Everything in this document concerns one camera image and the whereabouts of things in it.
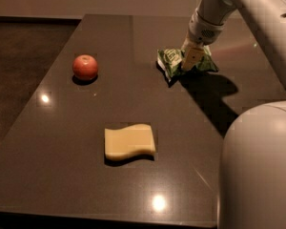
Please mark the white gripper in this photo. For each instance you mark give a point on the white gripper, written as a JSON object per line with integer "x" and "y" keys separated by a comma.
{"x": 202, "y": 33}

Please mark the green jalapeno chip bag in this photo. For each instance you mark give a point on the green jalapeno chip bag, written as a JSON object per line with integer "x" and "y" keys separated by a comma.
{"x": 170, "y": 61}

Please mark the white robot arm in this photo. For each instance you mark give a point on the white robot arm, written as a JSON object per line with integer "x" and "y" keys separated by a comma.
{"x": 252, "y": 169}

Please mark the red apple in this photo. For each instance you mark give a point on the red apple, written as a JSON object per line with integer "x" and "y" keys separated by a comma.
{"x": 85, "y": 67}

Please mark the yellow wavy sponge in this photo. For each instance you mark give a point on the yellow wavy sponge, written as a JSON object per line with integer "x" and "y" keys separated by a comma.
{"x": 128, "y": 142}

